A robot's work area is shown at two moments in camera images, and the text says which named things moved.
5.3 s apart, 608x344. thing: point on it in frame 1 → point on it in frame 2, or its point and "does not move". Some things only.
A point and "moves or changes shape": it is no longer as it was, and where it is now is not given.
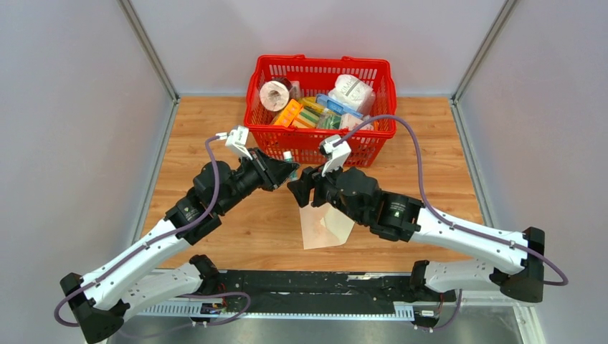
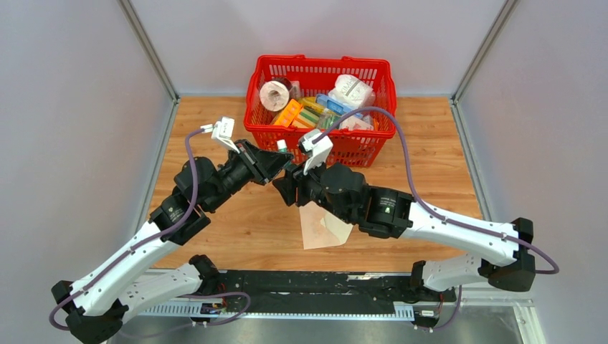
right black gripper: (310, 178) does not move
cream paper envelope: (324, 226) does not move
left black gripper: (272, 171) does not move
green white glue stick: (287, 156) moves or changes shape
